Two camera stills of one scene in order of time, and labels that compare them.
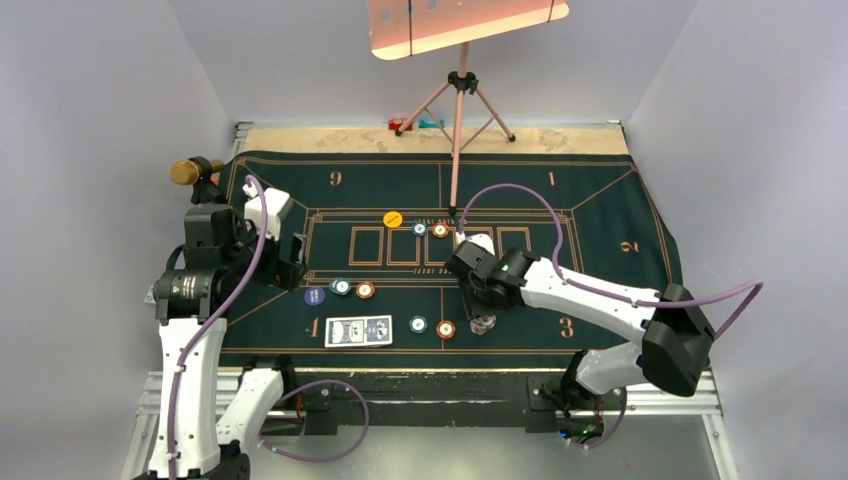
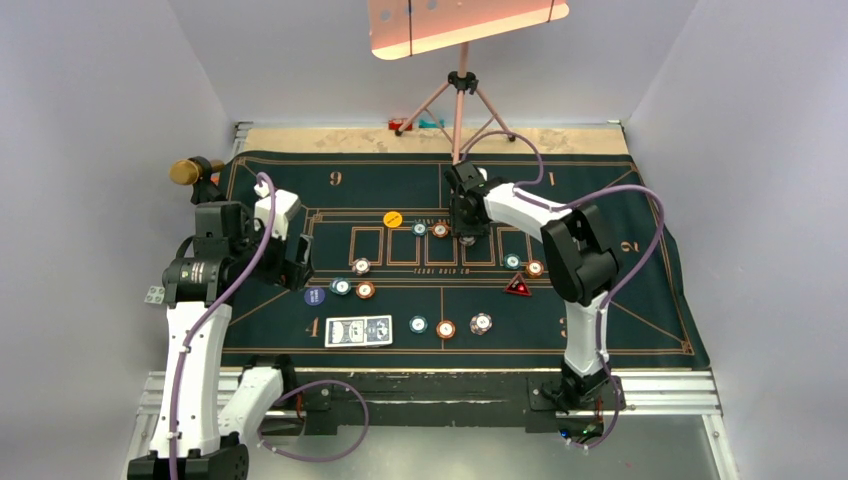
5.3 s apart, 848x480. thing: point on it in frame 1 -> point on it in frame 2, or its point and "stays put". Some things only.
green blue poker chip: x=419 y=229 stays put
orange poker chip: x=440 y=230 stays put
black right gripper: x=476 y=307 -> x=459 y=226
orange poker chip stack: x=446 y=329 stays put
